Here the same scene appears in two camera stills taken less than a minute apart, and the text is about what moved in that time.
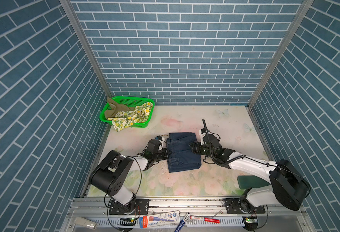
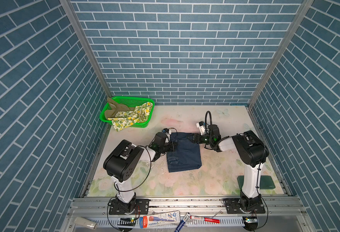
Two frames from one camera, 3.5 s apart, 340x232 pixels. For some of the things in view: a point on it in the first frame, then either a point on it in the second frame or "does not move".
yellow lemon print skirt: (124, 119) does not move
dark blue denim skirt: (180, 157) does not move
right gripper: (196, 147) to (195, 136)
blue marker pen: (182, 222) does not move
